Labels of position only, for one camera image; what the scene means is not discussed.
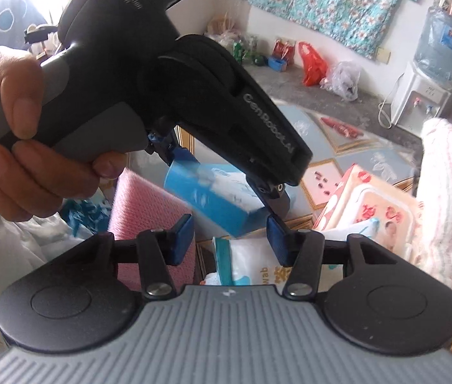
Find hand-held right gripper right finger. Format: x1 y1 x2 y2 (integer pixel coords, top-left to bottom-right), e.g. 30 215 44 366
267 215 396 300

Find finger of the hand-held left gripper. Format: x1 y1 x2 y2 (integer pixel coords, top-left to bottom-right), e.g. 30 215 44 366
248 175 291 227
144 118 201 171

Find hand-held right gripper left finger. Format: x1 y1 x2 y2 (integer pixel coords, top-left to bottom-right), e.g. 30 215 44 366
60 214 195 300

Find white teal wipes pack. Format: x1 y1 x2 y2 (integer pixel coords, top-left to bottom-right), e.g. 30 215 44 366
211 227 355 287

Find pink knitted cloth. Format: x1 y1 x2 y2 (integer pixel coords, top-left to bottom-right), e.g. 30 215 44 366
108 167 197 293

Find blue tissue box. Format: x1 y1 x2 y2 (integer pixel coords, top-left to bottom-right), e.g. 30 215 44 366
164 159 271 237

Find person's left hand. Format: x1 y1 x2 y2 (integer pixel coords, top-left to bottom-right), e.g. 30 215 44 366
0 46 128 222

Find green bottles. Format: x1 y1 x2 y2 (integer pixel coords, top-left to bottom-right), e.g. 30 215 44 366
231 35 259 65

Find fruit print mat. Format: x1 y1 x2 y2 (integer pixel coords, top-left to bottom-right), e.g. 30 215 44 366
174 99 427 241

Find small blue box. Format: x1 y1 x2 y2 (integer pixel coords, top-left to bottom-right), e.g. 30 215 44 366
268 56 291 72

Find red box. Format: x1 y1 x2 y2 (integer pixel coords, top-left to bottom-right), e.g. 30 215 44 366
271 39 296 60

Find clear plastic bag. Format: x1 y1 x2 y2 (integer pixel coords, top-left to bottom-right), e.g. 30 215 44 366
321 60 361 102

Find red plastic bag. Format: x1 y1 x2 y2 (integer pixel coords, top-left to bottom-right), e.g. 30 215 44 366
297 41 328 87

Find translucent white plastic bag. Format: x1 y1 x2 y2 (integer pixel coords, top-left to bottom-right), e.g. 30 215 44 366
0 197 112 353

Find dark blue hanging cloth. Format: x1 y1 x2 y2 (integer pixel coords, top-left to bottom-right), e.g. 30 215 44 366
0 0 48 65

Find white rolled quilt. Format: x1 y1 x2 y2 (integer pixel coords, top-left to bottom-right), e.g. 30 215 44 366
401 117 452 353

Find white water dispenser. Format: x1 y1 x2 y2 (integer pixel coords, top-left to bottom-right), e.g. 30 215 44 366
390 61 452 133

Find white dispenser cable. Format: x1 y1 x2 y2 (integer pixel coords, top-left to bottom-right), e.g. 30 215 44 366
377 73 406 129

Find teal floral wall cloth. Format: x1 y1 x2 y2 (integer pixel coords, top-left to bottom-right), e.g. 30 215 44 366
213 0 425 59

